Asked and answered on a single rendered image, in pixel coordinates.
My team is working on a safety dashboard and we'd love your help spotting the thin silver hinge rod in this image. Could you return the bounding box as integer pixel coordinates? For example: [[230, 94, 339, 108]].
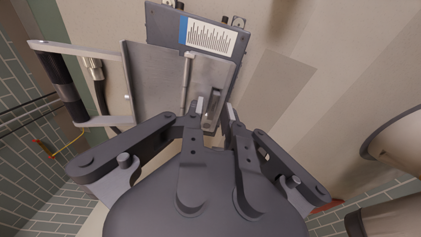
[[179, 51, 197, 117]]

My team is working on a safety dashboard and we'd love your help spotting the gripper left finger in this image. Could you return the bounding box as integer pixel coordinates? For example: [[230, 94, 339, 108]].
[[65, 96, 210, 218]]

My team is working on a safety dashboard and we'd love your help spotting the thin grey cable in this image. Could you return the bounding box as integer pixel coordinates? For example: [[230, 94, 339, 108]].
[[0, 98, 62, 128]]

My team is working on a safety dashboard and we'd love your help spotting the silver tray bay plate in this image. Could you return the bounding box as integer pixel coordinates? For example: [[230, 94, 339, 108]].
[[188, 50, 237, 134]]

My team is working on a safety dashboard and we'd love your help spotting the black cable with silver plug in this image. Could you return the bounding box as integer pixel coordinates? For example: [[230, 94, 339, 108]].
[[80, 56, 123, 136]]

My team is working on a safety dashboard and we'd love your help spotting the blue-grey gateway box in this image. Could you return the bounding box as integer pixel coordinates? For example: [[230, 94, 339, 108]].
[[144, 0, 251, 111]]

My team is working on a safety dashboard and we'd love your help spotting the red flat block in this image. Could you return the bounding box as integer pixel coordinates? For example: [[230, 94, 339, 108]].
[[309, 197, 346, 215]]

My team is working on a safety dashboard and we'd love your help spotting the brushed silver hinged cover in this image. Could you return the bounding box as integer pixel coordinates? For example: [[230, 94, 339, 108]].
[[119, 39, 187, 126]]

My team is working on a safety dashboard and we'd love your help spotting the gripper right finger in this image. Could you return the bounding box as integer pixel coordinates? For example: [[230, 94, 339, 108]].
[[220, 102, 332, 221]]

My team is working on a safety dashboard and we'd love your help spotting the yellow wire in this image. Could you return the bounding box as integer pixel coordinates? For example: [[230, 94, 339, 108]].
[[51, 127, 85, 157]]

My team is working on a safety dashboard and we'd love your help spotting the thin black cable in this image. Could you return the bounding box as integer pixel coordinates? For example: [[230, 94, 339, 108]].
[[0, 104, 65, 140], [0, 91, 58, 117]]

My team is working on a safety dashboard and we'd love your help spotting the silver rack bracket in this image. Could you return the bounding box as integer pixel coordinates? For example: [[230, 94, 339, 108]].
[[26, 39, 138, 128]]

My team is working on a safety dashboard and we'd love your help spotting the orange rod with red ends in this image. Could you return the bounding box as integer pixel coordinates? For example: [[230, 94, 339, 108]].
[[32, 138, 55, 160]]

